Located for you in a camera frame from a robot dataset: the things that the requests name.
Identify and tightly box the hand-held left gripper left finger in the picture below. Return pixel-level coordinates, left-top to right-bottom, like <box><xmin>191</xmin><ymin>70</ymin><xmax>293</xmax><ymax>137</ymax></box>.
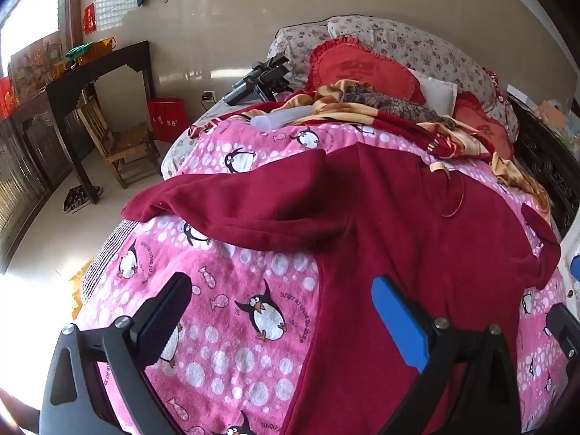
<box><xmin>40</xmin><ymin>272</ymin><xmax>193</xmax><ymax>435</ymax></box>

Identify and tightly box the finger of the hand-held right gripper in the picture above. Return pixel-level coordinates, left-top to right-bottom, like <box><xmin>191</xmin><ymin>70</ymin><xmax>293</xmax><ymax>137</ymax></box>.
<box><xmin>546</xmin><ymin>303</ymin><xmax>580</xmax><ymax>368</ymax></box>

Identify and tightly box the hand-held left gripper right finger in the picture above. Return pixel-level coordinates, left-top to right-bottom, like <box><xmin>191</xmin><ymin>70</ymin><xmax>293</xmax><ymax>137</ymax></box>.
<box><xmin>370</xmin><ymin>275</ymin><xmax>524</xmax><ymax>435</ymax></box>

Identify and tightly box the dark red sweater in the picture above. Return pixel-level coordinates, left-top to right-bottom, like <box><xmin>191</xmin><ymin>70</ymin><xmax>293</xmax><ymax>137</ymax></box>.
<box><xmin>121</xmin><ymin>141</ymin><xmax>563</xmax><ymax>435</ymax></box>

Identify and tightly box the pink penguin blanket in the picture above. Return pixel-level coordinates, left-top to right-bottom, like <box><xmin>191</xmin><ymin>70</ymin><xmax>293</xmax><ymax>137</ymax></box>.
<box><xmin>75</xmin><ymin>118</ymin><xmax>572</xmax><ymax>435</ymax></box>

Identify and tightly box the dark slipper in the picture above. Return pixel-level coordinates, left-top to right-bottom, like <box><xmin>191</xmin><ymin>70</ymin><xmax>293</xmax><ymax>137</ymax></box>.
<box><xmin>62</xmin><ymin>188</ymin><xmax>87</xmax><ymax>215</ymax></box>
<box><xmin>78</xmin><ymin>186</ymin><xmax>104</xmax><ymax>209</ymax></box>

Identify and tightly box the floral bed sheet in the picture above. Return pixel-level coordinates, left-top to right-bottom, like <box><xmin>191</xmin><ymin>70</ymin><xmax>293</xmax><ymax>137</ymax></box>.
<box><xmin>161</xmin><ymin>97</ymin><xmax>236</xmax><ymax>181</ymax></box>

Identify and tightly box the wooden chair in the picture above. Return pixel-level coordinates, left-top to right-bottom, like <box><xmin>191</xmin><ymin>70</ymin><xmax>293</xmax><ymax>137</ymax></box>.
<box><xmin>77</xmin><ymin>96</ymin><xmax>160</xmax><ymax>190</ymax></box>

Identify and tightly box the red and yellow blanket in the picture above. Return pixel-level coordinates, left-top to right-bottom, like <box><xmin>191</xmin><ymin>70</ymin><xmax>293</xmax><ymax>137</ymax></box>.
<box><xmin>188</xmin><ymin>79</ymin><xmax>551</xmax><ymax>218</ymax></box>

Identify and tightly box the red bag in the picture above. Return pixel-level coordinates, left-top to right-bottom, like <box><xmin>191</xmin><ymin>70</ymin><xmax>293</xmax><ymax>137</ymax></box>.
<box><xmin>146</xmin><ymin>97</ymin><xmax>188</xmax><ymax>144</ymax></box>

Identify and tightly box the dark wooden cabinet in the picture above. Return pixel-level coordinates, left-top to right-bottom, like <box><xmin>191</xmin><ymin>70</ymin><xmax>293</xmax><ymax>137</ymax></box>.
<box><xmin>0</xmin><ymin>86</ymin><xmax>98</xmax><ymax>277</ymax></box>

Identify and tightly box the small red heart pillow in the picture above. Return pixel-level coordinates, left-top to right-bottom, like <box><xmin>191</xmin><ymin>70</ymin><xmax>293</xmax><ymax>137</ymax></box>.
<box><xmin>453</xmin><ymin>91</ymin><xmax>515</xmax><ymax>155</ymax></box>

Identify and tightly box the cardboard box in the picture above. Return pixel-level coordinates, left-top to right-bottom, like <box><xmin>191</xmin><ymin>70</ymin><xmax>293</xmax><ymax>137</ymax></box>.
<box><xmin>537</xmin><ymin>102</ymin><xmax>569</xmax><ymax>130</ymax></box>

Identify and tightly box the dark patterned cloth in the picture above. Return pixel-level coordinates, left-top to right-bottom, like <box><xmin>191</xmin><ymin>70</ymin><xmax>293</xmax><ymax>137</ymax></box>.
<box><xmin>340</xmin><ymin>84</ymin><xmax>458</xmax><ymax>130</ymax></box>

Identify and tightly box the white pillow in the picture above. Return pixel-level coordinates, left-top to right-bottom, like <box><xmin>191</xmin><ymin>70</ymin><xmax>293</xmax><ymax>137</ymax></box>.
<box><xmin>408</xmin><ymin>69</ymin><xmax>458</xmax><ymax>116</ymax></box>

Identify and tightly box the white rolled paper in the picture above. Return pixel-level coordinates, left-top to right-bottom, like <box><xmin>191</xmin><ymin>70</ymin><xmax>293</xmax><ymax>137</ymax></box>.
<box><xmin>250</xmin><ymin>105</ymin><xmax>314</xmax><ymax>131</ymax></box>

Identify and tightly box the large red heart pillow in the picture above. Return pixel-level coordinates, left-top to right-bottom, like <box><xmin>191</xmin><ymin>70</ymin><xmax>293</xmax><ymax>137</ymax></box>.
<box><xmin>306</xmin><ymin>36</ymin><xmax>427</xmax><ymax>105</ymax></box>

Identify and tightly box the black tripod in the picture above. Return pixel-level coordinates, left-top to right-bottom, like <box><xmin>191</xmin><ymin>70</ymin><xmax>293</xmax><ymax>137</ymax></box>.
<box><xmin>224</xmin><ymin>54</ymin><xmax>291</xmax><ymax>106</ymax></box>

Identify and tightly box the dark wooden console table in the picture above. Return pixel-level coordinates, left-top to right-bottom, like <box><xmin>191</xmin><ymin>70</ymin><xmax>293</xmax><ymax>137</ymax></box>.
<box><xmin>45</xmin><ymin>40</ymin><xmax>152</xmax><ymax>204</ymax></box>

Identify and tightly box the red box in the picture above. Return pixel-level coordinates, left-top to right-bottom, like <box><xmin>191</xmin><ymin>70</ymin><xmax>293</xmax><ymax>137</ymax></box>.
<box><xmin>0</xmin><ymin>76</ymin><xmax>19</xmax><ymax>119</ymax></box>

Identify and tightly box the yellow basket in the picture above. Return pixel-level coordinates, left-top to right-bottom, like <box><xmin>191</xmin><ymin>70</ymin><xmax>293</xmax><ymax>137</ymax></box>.
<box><xmin>75</xmin><ymin>37</ymin><xmax>116</xmax><ymax>66</ymax></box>

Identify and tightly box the floral pillow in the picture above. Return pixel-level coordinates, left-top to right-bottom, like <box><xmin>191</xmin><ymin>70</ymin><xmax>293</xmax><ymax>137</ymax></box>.
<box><xmin>267</xmin><ymin>16</ymin><xmax>519</xmax><ymax>141</ymax></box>

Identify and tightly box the printed picture box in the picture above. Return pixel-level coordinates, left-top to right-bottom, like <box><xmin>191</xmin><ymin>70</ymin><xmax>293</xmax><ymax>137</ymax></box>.
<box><xmin>9</xmin><ymin>36</ymin><xmax>66</xmax><ymax>96</ymax></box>

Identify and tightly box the carved dark bed frame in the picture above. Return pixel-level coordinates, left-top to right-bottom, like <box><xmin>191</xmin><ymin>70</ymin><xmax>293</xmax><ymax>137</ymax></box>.
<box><xmin>507</xmin><ymin>95</ymin><xmax>580</xmax><ymax>241</ymax></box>

